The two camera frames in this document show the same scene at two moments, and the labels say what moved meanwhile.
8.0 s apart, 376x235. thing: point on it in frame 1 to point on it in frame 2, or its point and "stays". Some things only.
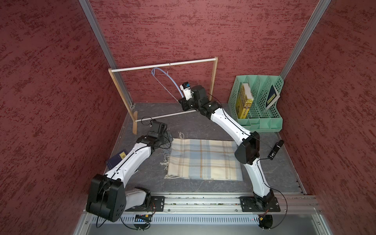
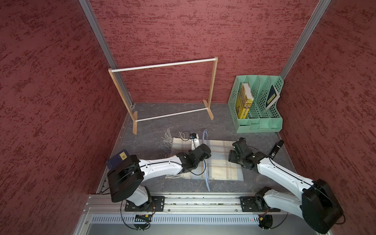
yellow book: [245, 101] stays
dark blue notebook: [115, 160] stays
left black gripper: [167, 138] to [207, 157]
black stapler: [275, 149] stays
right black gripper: [185, 104] to [231, 156]
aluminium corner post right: [315, 17] stays
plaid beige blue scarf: [202, 159] stays
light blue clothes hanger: [167, 73] to [203, 160]
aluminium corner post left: [106, 52] stays
